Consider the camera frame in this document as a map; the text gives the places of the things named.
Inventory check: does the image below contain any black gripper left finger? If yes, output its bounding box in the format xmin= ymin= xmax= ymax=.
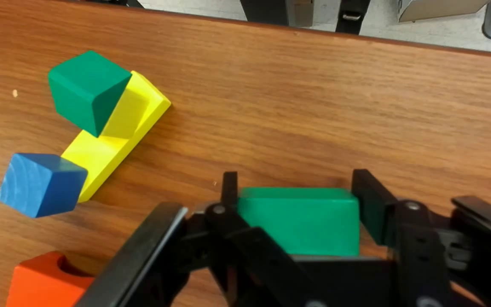
xmin=200 ymin=171 xmax=310 ymax=304

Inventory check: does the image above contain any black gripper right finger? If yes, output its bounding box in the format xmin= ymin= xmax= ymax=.
xmin=351 ymin=167 xmax=451 ymax=307

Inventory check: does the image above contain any green rectangular wooden block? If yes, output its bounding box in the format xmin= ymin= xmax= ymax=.
xmin=235 ymin=186 xmax=362 ymax=259

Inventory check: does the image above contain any beige flat object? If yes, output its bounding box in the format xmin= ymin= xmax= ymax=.
xmin=397 ymin=0 xmax=491 ymax=24

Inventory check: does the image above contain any yellow stepped wooden block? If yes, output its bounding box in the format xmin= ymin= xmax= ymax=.
xmin=59 ymin=68 xmax=173 ymax=205

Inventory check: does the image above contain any green wooden cube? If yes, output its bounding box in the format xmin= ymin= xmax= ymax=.
xmin=45 ymin=50 xmax=132 ymax=138

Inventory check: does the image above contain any blue wooden cube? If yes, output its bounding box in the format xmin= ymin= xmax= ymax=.
xmin=0 ymin=152 xmax=88 ymax=220

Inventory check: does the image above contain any orange wooden arch block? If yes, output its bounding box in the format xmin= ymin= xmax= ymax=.
xmin=3 ymin=251 xmax=96 ymax=307

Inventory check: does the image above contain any black stand post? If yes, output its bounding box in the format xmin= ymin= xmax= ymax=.
xmin=240 ymin=0 xmax=289 ymax=27
xmin=335 ymin=0 xmax=373 ymax=36

